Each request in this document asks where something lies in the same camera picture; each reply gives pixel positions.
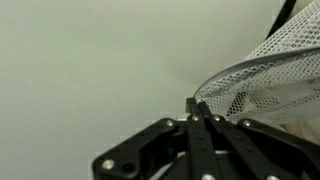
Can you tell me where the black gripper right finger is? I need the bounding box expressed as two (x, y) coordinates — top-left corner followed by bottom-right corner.
(199, 102), (294, 180)

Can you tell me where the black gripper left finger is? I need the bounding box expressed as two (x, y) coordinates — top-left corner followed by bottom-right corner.
(186, 98), (220, 180)

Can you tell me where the clear plastic bag with clothes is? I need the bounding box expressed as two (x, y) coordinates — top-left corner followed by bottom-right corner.
(194, 0), (320, 126)

